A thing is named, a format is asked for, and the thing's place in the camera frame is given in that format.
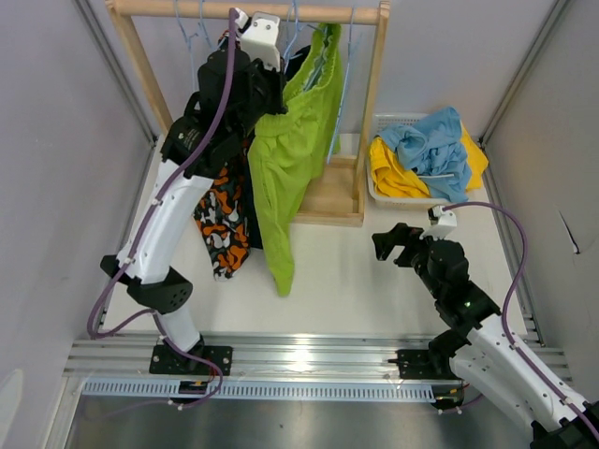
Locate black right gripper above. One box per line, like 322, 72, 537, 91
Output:
372, 223, 446, 299

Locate blue hanger of navy shorts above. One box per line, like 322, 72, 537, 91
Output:
283, 0, 300, 69

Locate navy blue shorts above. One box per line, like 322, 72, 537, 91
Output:
243, 45, 311, 250

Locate blue hanger of green shorts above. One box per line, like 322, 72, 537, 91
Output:
284, 22, 342, 94

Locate lime green shorts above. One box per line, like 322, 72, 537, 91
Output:
247, 22, 344, 298

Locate yellow shorts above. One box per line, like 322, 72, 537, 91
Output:
369, 123, 489, 198

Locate blue hanger of yellow shorts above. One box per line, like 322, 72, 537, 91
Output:
172, 0, 197, 93

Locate light blue shorts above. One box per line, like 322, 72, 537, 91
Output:
377, 107, 472, 203

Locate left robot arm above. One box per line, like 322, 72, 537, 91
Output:
100, 49, 285, 374

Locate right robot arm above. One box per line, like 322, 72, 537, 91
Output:
372, 223, 598, 448

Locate blue hanger of camouflage shorts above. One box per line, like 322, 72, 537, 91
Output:
198, 0, 224, 51

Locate orange camouflage shorts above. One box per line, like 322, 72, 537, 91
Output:
194, 137, 253, 282

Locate wooden clothes rack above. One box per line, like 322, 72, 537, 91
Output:
106, 1, 390, 227

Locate white plastic basket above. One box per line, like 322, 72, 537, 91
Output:
368, 114, 451, 209

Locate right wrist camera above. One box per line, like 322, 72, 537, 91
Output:
419, 205, 458, 240

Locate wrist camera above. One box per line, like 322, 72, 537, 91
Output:
419, 205, 458, 240
235, 8, 282, 72

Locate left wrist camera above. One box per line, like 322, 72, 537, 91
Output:
235, 8, 282, 72

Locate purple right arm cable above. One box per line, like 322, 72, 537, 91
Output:
442, 200, 599, 429

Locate aluminium mounting rail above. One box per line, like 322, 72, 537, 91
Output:
63, 334, 575, 403

